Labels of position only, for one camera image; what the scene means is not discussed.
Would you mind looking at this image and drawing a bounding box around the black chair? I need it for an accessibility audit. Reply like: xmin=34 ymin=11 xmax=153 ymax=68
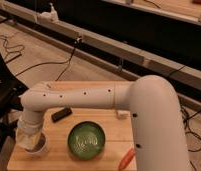
xmin=0 ymin=53 xmax=28 ymax=152

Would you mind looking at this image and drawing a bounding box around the black rectangular block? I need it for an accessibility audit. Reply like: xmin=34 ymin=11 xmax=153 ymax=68
xmin=51 ymin=108 xmax=72 ymax=123

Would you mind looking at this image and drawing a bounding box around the orange carrot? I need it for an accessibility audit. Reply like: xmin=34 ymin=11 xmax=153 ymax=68
xmin=118 ymin=148 xmax=135 ymax=171

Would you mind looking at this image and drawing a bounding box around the long wooden ledge beam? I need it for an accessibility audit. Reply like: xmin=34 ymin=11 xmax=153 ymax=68
xmin=0 ymin=0 xmax=201 ymax=91

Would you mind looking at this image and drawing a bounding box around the white ceramic cup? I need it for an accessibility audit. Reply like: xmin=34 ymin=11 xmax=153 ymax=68
xmin=26 ymin=134 xmax=48 ymax=156

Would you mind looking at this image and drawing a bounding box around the black floor cable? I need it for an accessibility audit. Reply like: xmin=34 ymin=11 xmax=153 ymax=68
xmin=14 ymin=39 xmax=82 ymax=82

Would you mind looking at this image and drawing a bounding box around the white object on ledge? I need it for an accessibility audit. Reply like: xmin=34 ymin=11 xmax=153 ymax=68
xmin=39 ymin=4 xmax=59 ymax=22

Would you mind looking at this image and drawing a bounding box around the wooden board table top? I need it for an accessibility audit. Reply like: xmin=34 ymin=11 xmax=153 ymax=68
xmin=6 ymin=80 xmax=145 ymax=171

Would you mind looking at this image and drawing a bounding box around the white remote-like box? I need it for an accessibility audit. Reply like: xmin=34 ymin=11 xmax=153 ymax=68
xmin=116 ymin=110 xmax=128 ymax=119

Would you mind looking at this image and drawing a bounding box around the green ceramic bowl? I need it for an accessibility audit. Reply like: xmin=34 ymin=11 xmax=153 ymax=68
xmin=67 ymin=121 xmax=106 ymax=160

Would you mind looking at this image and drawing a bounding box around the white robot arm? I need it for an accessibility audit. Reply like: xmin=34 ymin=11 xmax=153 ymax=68
xmin=16 ymin=75 xmax=191 ymax=171

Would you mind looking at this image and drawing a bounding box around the black cable bundle right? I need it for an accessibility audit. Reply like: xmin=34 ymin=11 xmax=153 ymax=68
xmin=180 ymin=104 xmax=201 ymax=171

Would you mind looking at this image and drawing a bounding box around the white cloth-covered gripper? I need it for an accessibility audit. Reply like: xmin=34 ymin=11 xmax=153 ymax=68
xmin=16 ymin=119 xmax=43 ymax=150

